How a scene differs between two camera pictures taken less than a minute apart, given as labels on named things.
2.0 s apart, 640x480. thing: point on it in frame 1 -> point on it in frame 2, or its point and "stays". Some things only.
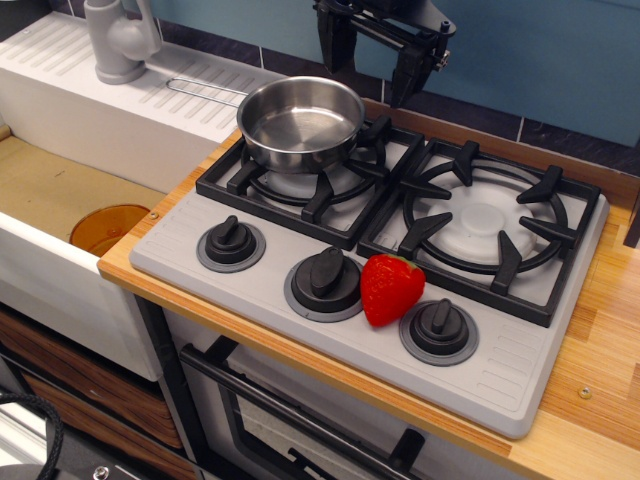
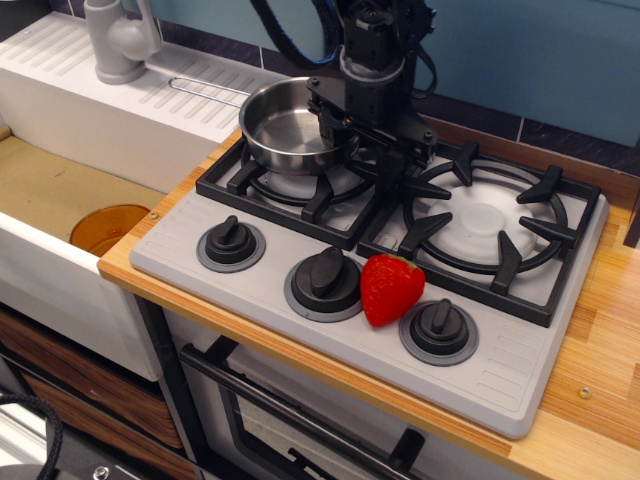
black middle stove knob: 325,287 stays
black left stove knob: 231,246 stays
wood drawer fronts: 87,382 stays
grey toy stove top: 458,353 stays
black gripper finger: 415,64 -> 394,167
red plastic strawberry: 390,284 stays
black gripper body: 406,23 -> 383,112
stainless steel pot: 293,124 stays
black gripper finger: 338,34 -> 333,130
